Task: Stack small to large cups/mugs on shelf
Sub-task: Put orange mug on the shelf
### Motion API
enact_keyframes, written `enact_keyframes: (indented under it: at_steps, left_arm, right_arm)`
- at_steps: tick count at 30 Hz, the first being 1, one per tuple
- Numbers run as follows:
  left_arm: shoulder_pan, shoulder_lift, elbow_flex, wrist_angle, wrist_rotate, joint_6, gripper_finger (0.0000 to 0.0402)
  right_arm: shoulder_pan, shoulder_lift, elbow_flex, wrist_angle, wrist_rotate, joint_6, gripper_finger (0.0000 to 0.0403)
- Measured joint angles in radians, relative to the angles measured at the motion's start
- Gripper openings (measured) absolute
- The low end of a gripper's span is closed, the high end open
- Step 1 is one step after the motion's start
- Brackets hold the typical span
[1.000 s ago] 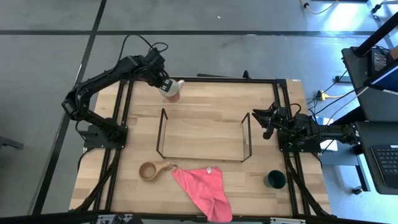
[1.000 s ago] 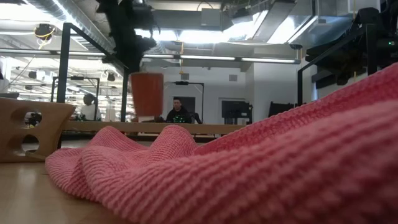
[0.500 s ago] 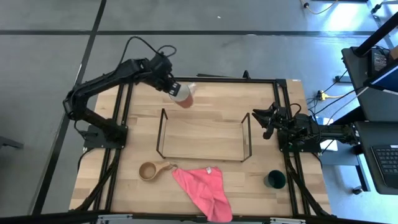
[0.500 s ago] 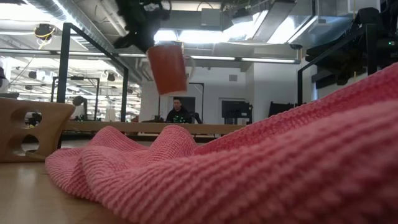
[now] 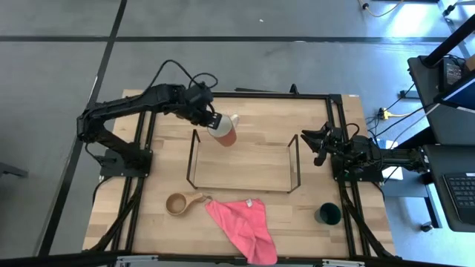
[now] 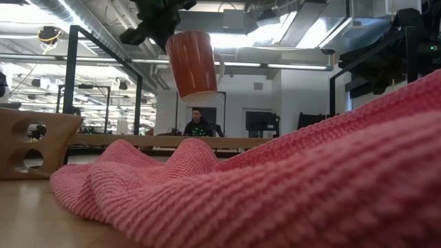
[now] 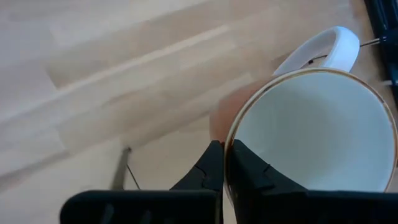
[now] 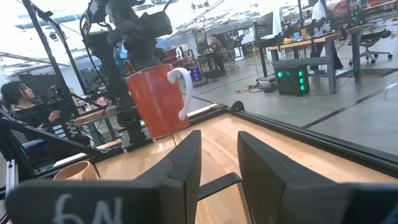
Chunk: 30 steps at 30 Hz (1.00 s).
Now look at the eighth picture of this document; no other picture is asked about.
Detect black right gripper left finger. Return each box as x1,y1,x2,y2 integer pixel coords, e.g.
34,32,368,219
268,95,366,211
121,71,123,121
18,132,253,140
5,129,203,224

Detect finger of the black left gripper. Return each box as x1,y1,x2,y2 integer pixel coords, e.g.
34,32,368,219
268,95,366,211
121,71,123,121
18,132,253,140
124,39,161,72

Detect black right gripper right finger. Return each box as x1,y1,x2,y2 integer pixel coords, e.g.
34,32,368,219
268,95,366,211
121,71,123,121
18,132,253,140
238,131,398,224

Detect red mug white handle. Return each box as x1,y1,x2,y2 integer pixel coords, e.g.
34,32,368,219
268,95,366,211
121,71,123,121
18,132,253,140
126,63,194,139

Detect wooden cup with handle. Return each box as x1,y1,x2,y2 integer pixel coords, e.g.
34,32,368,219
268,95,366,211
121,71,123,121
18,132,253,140
53,161,100,181

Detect person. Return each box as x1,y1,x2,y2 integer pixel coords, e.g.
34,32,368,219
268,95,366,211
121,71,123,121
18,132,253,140
0,80,63,147
310,0,345,71
210,33,227,75

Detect black computer tower green lights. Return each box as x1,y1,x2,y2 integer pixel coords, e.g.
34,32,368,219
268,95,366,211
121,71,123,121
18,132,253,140
272,63,311,96

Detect black monitor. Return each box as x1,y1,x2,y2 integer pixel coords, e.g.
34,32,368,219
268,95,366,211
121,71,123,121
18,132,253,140
254,11,274,40

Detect wooden-top desk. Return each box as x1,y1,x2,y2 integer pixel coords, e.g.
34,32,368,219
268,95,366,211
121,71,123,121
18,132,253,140
266,26,364,94

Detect black office chair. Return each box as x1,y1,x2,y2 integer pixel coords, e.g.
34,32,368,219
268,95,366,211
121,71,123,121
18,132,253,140
348,27,394,65

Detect black table frame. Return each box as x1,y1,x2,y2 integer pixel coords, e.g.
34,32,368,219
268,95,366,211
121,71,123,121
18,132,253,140
0,101,398,187

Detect black camera stand pole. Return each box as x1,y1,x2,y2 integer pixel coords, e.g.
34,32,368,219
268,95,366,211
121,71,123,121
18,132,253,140
21,0,94,131

